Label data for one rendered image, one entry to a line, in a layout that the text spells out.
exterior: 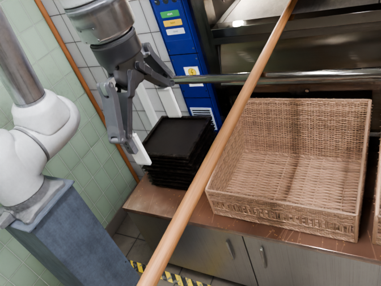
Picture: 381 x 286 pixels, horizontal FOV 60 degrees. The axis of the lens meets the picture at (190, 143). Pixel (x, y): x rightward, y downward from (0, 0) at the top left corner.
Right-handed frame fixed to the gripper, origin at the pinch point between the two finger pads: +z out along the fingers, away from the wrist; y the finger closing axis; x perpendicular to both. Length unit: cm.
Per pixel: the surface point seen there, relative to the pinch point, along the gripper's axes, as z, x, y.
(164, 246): 12.3, 4.2, 15.8
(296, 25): 18, 10, -83
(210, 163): 12.6, 5.0, -5.2
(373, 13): 18, 34, -82
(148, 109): 54, -76, -83
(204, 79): 16, -13, -46
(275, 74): 16.2, 9.9, -46.0
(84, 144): 65, -117, -63
